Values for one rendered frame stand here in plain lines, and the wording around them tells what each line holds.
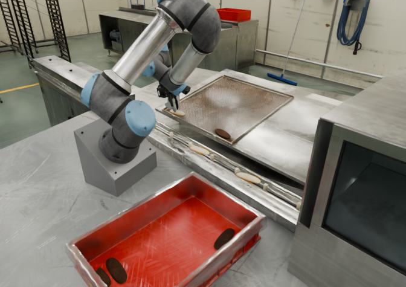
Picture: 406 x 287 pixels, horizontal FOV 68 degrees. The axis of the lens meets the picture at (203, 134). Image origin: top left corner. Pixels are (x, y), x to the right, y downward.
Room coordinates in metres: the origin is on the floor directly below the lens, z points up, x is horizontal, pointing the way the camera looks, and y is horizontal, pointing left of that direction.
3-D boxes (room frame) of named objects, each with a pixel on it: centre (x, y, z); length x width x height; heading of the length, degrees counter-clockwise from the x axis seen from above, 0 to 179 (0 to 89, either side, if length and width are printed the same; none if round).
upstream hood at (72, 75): (2.07, 0.90, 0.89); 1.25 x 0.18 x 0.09; 44
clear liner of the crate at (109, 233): (0.62, 0.09, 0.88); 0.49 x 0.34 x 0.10; 135
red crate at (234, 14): (5.06, -0.45, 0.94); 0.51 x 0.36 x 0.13; 48
